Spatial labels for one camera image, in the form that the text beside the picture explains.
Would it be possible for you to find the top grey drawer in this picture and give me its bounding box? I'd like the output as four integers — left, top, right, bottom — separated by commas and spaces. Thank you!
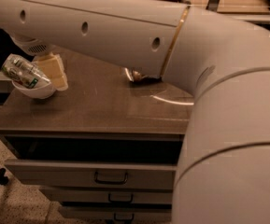
5, 159, 176, 190

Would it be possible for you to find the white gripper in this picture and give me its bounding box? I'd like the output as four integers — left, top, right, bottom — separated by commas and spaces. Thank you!
10, 35, 68, 91

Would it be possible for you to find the grey drawer cabinet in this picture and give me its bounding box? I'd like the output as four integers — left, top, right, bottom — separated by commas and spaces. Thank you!
0, 46, 195, 224

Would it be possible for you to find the green white 7up can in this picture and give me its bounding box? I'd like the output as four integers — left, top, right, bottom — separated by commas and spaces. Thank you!
1, 54, 50, 89

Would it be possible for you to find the white ceramic bowl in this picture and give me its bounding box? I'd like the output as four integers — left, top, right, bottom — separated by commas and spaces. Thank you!
12, 81, 56, 99

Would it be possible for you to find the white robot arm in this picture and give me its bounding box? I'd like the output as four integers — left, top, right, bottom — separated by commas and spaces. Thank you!
0, 0, 270, 224

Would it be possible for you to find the middle grey drawer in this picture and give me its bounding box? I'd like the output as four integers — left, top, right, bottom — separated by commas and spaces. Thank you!
39, 187, 172, 204

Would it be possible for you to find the bottom grey drawer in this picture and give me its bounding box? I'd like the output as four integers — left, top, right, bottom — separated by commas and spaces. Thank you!
58, 206, 172, 222

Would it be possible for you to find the grey drawer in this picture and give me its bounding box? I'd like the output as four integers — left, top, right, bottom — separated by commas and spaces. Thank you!
58, 206, 172, 222
39, 187, 172, 204
5, 159, 176, 190

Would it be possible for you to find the crumpled gold chip bag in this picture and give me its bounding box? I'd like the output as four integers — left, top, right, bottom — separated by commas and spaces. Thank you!
128, 69, 161, 84

